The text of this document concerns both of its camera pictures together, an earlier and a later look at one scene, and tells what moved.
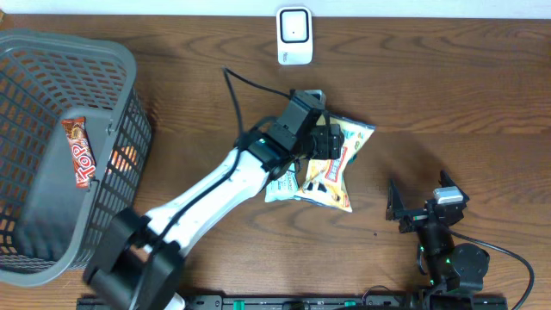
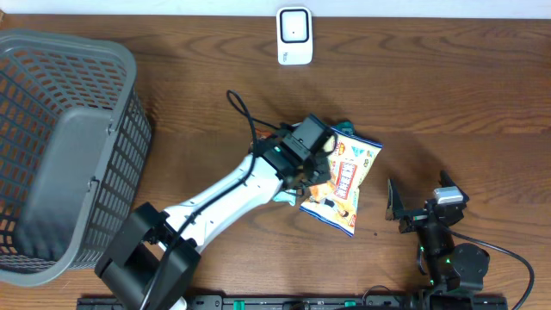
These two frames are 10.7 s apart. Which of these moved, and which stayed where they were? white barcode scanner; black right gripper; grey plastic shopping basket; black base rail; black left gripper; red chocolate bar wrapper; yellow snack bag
Moved: red chocolate bar wrapper; black left gripper; yellow snack bag
Stayed: grey plastic shopping basket; black right gripper; white barcode scanner; black base rail
